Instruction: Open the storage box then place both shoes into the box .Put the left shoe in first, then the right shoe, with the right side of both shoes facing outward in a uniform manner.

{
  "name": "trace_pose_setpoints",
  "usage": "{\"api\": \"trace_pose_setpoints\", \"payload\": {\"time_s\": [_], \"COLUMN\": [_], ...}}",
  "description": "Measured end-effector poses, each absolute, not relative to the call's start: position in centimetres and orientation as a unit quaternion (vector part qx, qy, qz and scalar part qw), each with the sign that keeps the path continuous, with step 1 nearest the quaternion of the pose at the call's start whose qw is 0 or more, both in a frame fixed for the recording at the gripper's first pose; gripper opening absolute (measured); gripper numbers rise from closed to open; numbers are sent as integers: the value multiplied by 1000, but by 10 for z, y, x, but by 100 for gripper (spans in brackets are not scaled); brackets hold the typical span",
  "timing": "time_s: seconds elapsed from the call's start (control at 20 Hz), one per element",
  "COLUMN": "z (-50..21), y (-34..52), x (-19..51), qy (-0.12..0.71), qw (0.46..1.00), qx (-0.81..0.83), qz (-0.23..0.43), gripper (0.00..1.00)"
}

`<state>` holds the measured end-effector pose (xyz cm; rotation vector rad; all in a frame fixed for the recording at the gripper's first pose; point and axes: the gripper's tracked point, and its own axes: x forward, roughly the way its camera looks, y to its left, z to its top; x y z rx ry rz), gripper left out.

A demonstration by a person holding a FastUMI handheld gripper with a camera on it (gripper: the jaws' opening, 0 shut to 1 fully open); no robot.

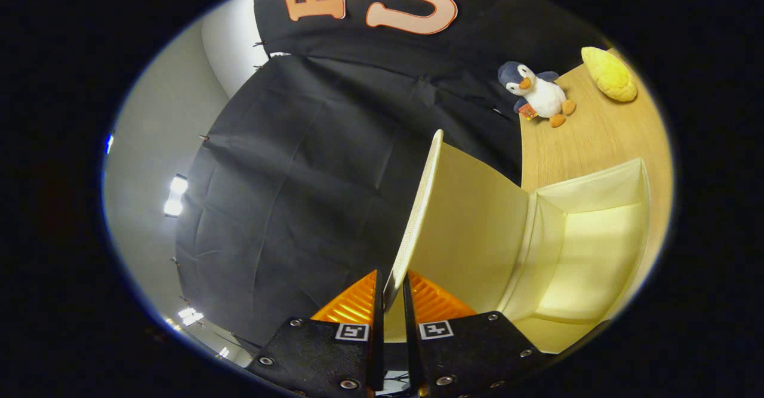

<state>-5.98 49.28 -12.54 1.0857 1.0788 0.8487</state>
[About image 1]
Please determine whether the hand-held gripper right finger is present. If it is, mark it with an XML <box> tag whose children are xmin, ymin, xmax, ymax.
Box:
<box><xmin>403</xmin><ymin>270</ymin><xmax>547</xmax><ymax>398</ymax></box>

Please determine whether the yellow plush bread toy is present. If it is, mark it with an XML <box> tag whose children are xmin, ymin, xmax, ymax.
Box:
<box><xmin>581</xmin><ymin>46</ymin><xmax>638</xmax><ymax>103</ymax></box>

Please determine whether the penguin plush toy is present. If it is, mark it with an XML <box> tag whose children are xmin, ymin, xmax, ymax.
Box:
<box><xmin>497</xmin><ymin>61</ymin><xmax>577</xmax><ymax>128</ymax></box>

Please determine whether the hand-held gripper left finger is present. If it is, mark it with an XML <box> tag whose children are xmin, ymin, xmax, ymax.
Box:
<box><xmin>248</xmin><ymin>270</ymin><xmax>386</xmax><ymax>398</ymax></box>

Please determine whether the beige fabric storage box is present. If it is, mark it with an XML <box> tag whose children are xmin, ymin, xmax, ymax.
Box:
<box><xmin>382</xmin><ymin>128</ymin><xmax>652</xmax><ymax>356</ymax></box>

